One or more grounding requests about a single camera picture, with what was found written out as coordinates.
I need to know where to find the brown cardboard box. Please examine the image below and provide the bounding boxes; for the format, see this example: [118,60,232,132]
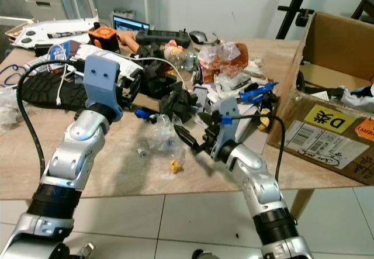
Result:
[267,12,374,187]

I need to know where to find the orange plastic part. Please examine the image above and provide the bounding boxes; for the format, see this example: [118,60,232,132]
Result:
[88,25,120,52]

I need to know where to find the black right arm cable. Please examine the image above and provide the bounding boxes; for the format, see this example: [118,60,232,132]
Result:
[228,114,288,167]

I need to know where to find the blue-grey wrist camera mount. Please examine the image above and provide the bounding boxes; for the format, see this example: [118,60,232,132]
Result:
[212,98,241,154]
[84,54,124,120]

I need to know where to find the dark chair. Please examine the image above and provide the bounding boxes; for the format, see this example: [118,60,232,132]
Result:
[351,0,374,21]

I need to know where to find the blue white packet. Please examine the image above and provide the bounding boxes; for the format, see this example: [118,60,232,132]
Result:
[48,42,86,67]

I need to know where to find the crumpled clear plastic film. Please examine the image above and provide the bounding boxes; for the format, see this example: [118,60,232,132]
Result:
[0,87,25,132]

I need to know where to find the thin white cable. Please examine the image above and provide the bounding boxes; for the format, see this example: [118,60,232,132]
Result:
[54,57,183,106]

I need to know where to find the blue plastic tool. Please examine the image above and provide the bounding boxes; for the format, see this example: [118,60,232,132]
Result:
[238,81,279,102]

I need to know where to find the laptop with blue screen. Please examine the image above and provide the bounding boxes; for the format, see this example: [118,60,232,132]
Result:
[112,15,151,33]

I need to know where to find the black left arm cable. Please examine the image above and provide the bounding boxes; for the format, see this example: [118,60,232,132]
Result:
[16,59,89,181]

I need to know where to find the blue plug connector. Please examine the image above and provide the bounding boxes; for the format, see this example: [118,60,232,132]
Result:
[133,108,153,120]

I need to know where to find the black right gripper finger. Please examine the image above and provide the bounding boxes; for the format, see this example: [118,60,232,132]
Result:
[178,125,206,151]
[198,113,221,134]

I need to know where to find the small yellow plastic piece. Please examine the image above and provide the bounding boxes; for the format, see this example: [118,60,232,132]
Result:
[168,160,182,174]

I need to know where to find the black handheld controller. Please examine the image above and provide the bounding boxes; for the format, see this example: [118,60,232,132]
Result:
[136,30,191,48]

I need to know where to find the crumpled orange clear wrapper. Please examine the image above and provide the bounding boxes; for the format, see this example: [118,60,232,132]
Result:
[199,41,250,82]

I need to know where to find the black tripod stand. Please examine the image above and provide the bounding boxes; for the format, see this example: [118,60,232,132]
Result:
[276,0,314,40]

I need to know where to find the white plastic drone shell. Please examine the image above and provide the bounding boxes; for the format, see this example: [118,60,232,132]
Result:
[15,18,100,47]

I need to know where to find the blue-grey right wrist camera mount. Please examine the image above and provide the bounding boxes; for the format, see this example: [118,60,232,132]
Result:
[212,98,241,154]

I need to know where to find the grey computer mouse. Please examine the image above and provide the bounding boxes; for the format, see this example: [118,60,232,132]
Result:
[190,30,210,44]

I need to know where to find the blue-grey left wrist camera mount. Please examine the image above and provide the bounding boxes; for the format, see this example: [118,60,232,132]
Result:
[84,54,124,120]

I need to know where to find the black rubber tyre tread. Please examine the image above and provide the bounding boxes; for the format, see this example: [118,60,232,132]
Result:
[19,71,94,110]

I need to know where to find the clear plastic bag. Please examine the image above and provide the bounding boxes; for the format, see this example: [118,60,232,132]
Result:
[143,116,191,167]

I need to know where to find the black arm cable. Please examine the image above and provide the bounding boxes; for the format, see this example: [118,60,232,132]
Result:
[228,114,288,167]
[16,59,89,181]

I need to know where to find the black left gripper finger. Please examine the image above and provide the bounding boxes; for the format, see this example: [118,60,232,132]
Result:
[161,88,198,123]
[140,59,182,97]

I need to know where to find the yellow black small part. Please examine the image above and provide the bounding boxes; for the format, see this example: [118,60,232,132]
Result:
[259,106,276,133]

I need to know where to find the clear plastic bottle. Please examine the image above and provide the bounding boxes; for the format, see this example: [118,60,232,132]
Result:
[164,41,200,70]

